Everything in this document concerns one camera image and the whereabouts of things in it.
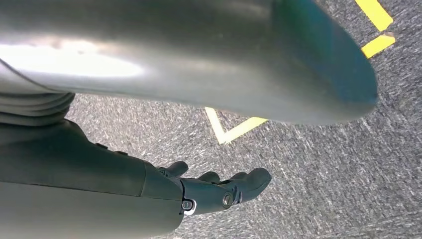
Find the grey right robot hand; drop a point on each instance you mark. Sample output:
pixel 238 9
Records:
pixel 82 184

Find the yellow floor tape square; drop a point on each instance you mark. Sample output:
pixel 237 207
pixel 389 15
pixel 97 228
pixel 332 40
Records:
pixel 227 137

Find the silver robot body shell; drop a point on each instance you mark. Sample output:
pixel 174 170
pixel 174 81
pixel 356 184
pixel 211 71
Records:
pixel 197 49

